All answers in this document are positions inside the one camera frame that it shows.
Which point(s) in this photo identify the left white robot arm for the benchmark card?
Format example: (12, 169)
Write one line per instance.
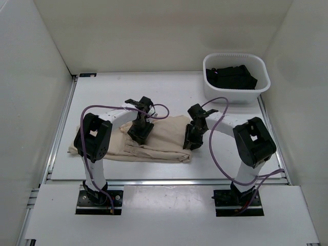
(93, 138)

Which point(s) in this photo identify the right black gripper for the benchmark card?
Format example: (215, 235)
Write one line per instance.
(196, 143)

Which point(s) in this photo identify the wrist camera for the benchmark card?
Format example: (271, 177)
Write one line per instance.
(196, 111)
(145, 104)

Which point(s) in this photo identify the white plastic basket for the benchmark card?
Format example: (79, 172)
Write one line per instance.
(255, 66)

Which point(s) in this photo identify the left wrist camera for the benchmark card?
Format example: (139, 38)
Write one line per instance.
(145, 104)

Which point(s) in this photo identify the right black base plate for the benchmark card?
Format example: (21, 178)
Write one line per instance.
(227, 204)

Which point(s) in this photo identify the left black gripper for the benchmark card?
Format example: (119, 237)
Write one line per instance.
(142, 135)

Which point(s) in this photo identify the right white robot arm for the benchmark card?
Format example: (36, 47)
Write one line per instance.
(254, 144)

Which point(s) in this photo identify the black folded trousers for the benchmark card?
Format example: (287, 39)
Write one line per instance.
(234, 78)

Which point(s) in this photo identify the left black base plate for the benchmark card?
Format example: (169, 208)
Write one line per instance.
(87, 205)

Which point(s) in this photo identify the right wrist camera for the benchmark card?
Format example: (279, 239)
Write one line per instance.
(196, 111)

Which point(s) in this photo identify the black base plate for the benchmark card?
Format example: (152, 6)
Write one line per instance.
(87, 205)
(227, 204)

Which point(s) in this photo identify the beige trousers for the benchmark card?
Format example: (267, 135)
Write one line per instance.
(164, 143)

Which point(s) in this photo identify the small blue label sticker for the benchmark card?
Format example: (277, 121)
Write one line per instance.
(88, 75)

